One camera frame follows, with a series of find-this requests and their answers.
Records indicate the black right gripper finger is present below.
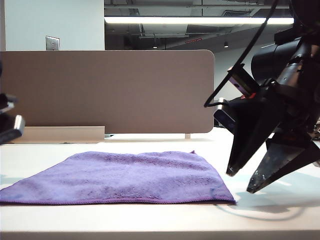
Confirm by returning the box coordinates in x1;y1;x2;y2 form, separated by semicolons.
246;131;320;194
225;104;285;177

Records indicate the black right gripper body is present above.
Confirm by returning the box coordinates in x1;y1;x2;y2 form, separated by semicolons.
225;79;320;149

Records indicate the purple microfiber cloth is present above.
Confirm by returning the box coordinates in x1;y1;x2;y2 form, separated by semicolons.
0;149;237;207

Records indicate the ceiling air vent grille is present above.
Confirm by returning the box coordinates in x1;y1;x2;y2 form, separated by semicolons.
222;9;242;18

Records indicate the white ceiling light strip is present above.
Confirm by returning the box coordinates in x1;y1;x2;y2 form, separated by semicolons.
103;15;295;26

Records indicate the wide brown desk divider panel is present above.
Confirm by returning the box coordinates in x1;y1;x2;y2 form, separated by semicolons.
0;49;216;135

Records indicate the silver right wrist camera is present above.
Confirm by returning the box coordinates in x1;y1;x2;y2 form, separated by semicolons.
212;97;237;134

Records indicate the silver right camera mount bracket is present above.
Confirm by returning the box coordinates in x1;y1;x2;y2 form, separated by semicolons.
226;63;257;100

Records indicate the silver camera mount bracket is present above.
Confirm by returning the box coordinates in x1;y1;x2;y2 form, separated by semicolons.
0;93;19;116
226;63;257;100

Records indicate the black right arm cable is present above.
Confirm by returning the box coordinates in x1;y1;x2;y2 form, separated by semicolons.
203;0;280;109

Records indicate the metal wall switch plate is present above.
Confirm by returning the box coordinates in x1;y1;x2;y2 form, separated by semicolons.
44;35;61;52

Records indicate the silver left camera mount bracket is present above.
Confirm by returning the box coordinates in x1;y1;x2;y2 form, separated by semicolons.
0;93;19;116

